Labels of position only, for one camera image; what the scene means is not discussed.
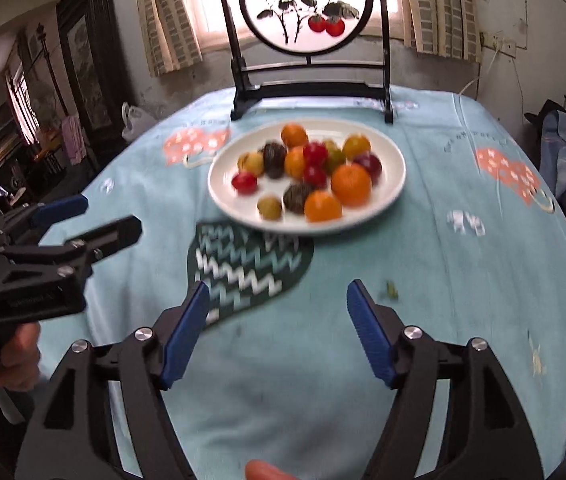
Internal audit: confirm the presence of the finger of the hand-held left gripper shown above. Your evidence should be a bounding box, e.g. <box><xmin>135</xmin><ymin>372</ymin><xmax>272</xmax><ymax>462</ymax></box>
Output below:
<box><xmin>0</xmin><ymin>215</ymin><xmax>143</xmax><ymax>281</ymax></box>
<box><xmin>0</xmin><ymin>194</ymin><xmax>90</xmax><ymax>249</ymax></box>

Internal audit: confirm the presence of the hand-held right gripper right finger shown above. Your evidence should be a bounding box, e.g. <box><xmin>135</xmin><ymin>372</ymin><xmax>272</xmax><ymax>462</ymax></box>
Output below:
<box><xmin>347</xmin><ymin>279</ymin><xmax>546</xmax><ymax>480</ymax></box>

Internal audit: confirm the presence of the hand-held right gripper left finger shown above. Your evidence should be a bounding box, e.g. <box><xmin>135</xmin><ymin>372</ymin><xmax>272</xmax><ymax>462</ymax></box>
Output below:
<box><xmin>13</xmin><ymin>280</ymin><xmax>211</xmax><ymax>480</ymax></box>

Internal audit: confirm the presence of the white round plate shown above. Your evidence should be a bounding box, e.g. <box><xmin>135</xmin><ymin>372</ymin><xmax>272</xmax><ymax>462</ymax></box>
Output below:
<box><xmin>207</xmin><ymin>118</ymin><xmax>407</xmax><ymax>237</ymax></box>

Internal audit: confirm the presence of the small orange tomato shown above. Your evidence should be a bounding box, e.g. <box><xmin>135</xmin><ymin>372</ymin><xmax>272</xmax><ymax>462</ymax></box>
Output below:
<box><xmin>284</xmin><ymin>147</ymin><xmax>309</xmax><ymax>181</ymax></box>
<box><xmin>281</xmin><ymin>123</ymin><xmax>309</xmax><ymax>149</ymax></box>

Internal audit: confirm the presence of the person's left hand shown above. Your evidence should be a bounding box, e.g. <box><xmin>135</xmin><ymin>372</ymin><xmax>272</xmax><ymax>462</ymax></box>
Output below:
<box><xmin>0</xmin><ymin>320</ymin><xmax>43</xmax><ymax>401</ymax></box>

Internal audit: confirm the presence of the person's right hand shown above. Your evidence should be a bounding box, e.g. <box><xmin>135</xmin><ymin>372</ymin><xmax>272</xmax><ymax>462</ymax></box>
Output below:
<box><xmin>244</xmin><ymin>460</ymin><xmax>301</xmax><ymax>480</ymax></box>

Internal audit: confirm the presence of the light blue printed tablecloth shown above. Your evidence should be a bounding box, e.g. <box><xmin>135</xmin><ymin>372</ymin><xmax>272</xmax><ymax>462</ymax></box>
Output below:
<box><xmin>38</xmin><ymin>85</ymin><xmax>566</xmax><ymax>480</ymax></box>

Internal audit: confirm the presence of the pink hanging cloth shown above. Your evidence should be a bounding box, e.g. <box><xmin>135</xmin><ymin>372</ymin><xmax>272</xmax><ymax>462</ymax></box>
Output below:
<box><xmin>60</xmin><ymin>115</ymin><xmax>86</xmax><ymax>166</ymax></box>

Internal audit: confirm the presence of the white plastic bag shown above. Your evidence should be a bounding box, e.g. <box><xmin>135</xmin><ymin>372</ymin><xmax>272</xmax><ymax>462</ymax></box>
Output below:
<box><xmin>122</xmin><ymin>102</ymin><xmax>156</xmax><ymax>143</ymax></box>

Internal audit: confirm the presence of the red cherry tomato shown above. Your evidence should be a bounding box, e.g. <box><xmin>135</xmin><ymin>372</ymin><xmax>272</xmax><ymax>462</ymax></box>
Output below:
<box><xmin>303</xmin><ymin>141</ymin><xmax>328</xmax><ymax>166</ymax></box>
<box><xmin>231</xmin><ymin>170</ymin><xmax>259</xmax><ymax>194</ymax></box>
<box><xmin>303</xmin><ymin>165</ymin><xmax>329</xmax><ymax>190</ymax></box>

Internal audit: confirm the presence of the yellow-green round fruit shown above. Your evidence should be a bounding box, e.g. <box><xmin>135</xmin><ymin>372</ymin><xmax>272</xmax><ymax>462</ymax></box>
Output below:
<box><xmin>257</xmin><ymin>196</ymin><xmax>284</xmax><ymax>222</ymax></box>
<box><xmin>237</xmin><ymin>151</ymin><xmax>265</xmax><ymax>177</ymax></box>

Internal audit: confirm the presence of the dark wooden framed panel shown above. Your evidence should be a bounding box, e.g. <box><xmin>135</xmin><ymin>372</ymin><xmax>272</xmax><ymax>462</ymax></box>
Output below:
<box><xmin>56</xmin><ymin>0</ymin><xmax>136</xmax><ymax>151</ymax></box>

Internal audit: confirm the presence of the large orange tangerine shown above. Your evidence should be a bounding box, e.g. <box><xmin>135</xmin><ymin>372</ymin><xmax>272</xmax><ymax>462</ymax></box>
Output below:
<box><xmin>331</xmin><ymin>162</ymin><xmax>373</xmax><ymax>207</ymax></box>

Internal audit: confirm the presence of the dark wrinkled passion fruit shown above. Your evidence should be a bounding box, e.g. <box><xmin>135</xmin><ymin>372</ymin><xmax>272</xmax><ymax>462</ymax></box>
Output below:
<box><xmin>262</xmin><ymin>141</ymin><xmax>288</xmax><ymax>180</ymax></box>
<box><xmin>283</xmin><ymin>182</ymin><xmax>314</xmax><ymax>213</ymax></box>

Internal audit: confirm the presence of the green round fruit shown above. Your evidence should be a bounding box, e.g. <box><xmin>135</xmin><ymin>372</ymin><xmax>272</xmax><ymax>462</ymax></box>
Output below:
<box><xmin>324</xmin><ymin>140</ymin><xmax>346</xmax><ymax>176</ymax></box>

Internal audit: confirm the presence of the yellow-orange tomato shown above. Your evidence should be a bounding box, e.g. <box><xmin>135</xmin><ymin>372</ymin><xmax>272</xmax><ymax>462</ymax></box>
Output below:
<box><xmin>342</xmin><ymin>133</ymin><xmax>372</xmax><ymax>161</ymax></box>

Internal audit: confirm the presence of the beige checked curtain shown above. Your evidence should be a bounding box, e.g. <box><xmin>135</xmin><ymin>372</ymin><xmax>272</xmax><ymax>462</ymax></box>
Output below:
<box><xmin>132</xmin><ymin>0</ymin><xmax>204</xmax><ymax>78</ymax></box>
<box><xmin>398</xmin><ymin>0</ymin><xmax>484</xmax><ymax>63</ymax></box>

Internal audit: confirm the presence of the white power cable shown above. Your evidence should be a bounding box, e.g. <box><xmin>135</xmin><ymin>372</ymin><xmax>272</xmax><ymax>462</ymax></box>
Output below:
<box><xmin>460</xmin><ymin>50</ymin><xmax>501</xmax><ymax>96</ymax></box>

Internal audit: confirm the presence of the wall power outlet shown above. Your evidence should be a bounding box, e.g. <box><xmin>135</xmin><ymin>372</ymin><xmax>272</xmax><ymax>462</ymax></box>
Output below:
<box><xmin>480</xmin><ymin>32</ymin><xmax>518</xmax><ymax>58</ymax></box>

